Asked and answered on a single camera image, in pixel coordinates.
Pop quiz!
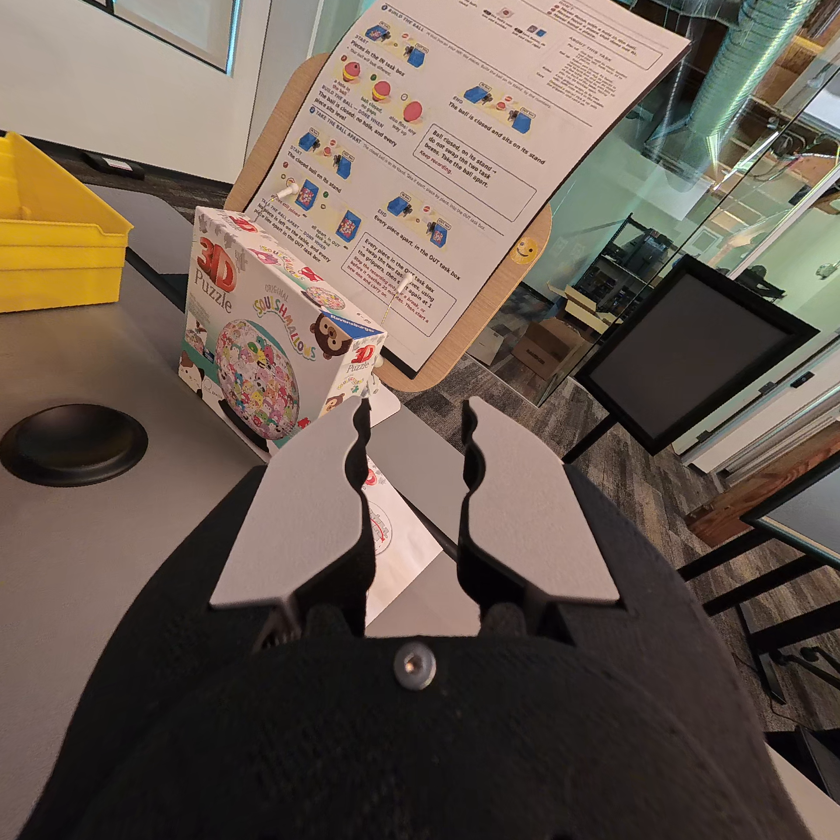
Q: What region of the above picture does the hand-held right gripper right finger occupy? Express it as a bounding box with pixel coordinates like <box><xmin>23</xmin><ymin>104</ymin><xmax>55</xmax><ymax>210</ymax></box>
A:
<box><xmin>457</xmin><ymin>397</ymin><xmax>620</xmax><ymax>631</ymax></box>

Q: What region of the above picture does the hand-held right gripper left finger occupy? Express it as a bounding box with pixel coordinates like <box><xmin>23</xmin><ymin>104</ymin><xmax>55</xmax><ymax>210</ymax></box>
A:
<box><xmin>210</xmin><ymin>398</ymin><xmax>375</xmax><ymax>631</ymax></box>

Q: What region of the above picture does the yellow plastic bin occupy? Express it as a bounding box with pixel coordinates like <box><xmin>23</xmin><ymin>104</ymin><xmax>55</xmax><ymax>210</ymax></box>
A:
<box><xmin>0</xmin><ymin>132</ymin><xmax>135</xmax><ymax>313</ymax></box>

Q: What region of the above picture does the colourful puzzle box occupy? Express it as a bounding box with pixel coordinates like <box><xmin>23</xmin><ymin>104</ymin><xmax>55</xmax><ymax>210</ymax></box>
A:
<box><xmin>179</xmin><ymin>206</ymin><xmax>388</xmax><ymax>454</ymax></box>

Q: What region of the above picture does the white printed leaflet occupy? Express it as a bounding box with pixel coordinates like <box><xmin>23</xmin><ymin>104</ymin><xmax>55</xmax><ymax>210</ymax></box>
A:
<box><xmin>361</xmin><ymin>388</ymin><xmax>447</xmax><ymax>624</ymax></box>

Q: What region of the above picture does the brown cardboard box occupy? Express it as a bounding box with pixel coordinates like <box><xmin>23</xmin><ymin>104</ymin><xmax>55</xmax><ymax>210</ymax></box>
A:
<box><xmin>510</xmin><ymin>315</ymin><xmax>592</xmax><ymax>382</ymax></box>

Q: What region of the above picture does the wooden bench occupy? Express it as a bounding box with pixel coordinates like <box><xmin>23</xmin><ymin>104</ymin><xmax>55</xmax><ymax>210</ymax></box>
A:
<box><xmin>683</xmin><ymin>420</ymin><xmax>840</xmax><ymax>546</ymax></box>

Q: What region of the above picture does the printed instruction sheet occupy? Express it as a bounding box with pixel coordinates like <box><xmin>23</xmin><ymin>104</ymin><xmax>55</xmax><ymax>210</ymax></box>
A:
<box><xmin>250</xmin><ymin>0</ymin><xmax>690</xmax><ymax>375</ymax></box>

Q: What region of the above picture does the wooden easel board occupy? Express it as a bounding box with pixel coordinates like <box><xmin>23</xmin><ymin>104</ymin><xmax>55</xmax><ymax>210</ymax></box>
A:
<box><xmin>226</xmin><ymin>53</ymin><xmax>552</xmax><ymax>395</ymax></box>

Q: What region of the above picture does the silver ventilation duct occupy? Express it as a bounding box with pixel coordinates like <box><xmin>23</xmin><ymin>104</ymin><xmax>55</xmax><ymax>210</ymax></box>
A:
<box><xmin>689</xmin><ymin>0</ymin><xmax>821</xmax><ymax>139</ymax></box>

